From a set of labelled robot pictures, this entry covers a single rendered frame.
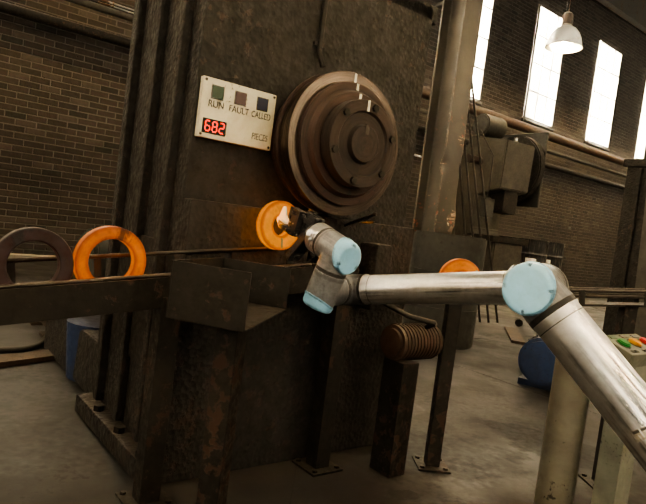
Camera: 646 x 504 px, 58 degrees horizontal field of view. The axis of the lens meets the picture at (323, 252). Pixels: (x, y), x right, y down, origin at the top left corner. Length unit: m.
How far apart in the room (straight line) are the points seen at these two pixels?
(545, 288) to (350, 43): 1.23
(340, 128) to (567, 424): 1.19
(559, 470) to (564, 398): 0.23
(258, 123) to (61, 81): 6.09
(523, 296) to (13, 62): 7.04
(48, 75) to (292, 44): 6.01
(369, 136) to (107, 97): 6.34
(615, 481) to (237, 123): 1.61
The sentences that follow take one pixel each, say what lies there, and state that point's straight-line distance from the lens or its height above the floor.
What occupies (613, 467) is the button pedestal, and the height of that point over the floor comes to 0.22.
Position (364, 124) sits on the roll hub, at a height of 1.18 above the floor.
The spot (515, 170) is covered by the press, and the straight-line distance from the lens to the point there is 9.96.
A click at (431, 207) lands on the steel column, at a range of 6.36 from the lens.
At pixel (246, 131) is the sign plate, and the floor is 1.10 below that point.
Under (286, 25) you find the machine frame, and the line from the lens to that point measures 2.06.
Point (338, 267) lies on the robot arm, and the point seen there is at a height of 0.74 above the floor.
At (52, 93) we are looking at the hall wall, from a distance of 7.86.
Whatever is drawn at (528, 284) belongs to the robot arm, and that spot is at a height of 0.78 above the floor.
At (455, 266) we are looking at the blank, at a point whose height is 0.75.
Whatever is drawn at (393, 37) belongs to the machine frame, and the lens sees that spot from 2.36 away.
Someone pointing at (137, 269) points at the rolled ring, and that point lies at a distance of 1.65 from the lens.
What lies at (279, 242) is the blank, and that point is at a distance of 1.85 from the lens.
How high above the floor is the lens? 0.86
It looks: 3 degrees down
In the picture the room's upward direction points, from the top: 7 degrees clockwise
